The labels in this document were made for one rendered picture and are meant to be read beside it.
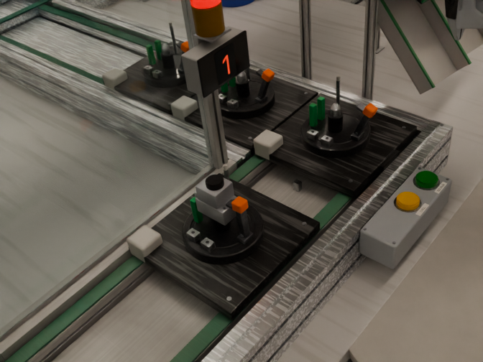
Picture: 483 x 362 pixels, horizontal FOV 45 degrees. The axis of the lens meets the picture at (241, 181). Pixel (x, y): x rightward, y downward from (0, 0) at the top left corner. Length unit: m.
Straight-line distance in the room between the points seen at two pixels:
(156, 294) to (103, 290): 0.09
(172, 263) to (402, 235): 0.39
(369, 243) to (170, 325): 0.36
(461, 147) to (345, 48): 0.53
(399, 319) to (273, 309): 0.23
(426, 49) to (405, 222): 0.46
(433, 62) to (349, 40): 0.48
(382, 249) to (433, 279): 0.12
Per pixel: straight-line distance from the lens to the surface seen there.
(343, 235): 1.03
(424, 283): 1.10
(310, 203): 1.15
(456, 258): 1.15
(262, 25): 1.92
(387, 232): 1.04
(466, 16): 1.00
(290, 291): 0.95
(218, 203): 0.94
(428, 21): 1.41
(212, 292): 0.95
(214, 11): 0.97
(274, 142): 1.18
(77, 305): 1.03
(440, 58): 1.40
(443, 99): 1.55
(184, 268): 0.99
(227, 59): 1.02
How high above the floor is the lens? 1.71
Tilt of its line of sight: 41 degrees down
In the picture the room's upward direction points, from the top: 7 degrees counter-clockwise
